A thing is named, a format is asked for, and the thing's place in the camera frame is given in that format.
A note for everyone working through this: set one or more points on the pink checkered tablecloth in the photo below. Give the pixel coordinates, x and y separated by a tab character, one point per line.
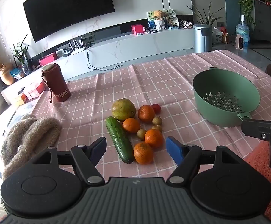
168	81

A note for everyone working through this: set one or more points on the green yellow mango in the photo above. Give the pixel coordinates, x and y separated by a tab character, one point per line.
123	109

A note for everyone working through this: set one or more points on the orange textured mat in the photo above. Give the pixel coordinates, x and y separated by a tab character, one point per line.
259	154

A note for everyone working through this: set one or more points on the small yellow-brown fruit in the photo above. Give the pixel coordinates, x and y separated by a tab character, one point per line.
141	133
157	128
157	120

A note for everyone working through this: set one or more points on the small red tomato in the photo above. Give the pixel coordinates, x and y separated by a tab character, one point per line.
156	108

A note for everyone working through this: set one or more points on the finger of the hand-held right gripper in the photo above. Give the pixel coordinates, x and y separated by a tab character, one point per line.
259	128

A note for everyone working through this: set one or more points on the orange vase with dried flowers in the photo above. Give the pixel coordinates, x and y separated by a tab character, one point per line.
6	75

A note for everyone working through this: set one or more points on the silver pedal trash can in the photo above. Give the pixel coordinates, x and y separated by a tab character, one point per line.
201	39

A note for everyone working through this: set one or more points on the long-leaf potted plant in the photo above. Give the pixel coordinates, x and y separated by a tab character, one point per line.
204	14

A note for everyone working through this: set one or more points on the blue water dispenser bottle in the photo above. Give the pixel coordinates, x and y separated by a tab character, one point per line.
242	31

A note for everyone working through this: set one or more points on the round painted fan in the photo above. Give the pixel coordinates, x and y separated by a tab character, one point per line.
170	15

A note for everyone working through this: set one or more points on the brown teddy bear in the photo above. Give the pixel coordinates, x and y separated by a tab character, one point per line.
158	14

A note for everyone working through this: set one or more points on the white plastic bag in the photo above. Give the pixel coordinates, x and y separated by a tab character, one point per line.
217	36

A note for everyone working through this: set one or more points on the green cucumber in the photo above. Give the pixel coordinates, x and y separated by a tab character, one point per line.
119	137

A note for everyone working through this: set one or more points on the fuzzy beige cloth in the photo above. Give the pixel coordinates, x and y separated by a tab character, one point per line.
30	133

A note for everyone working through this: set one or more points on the small green potted plant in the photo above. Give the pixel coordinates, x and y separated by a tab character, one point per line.
21	53

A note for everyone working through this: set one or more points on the pink red box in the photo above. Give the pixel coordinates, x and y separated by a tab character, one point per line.
48	59

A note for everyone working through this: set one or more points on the grey sideboard cabinet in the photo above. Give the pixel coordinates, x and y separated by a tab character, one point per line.
264	21

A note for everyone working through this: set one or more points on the orange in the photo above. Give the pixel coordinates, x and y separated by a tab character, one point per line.
146	113
131	125
143	152
153	138

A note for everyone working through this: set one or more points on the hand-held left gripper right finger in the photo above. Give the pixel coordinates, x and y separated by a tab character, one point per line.
173	148

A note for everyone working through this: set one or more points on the white marble television cabinet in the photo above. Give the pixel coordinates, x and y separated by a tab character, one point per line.
135	46

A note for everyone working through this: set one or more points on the white router with antennas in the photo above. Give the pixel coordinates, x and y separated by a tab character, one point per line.
76	46

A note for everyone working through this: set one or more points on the black flat television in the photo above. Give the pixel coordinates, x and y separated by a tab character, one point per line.
67	7

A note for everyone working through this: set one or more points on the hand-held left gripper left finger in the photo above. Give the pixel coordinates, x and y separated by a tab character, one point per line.
100	145

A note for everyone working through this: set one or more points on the green plastic colander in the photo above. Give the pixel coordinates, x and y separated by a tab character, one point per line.
221	112

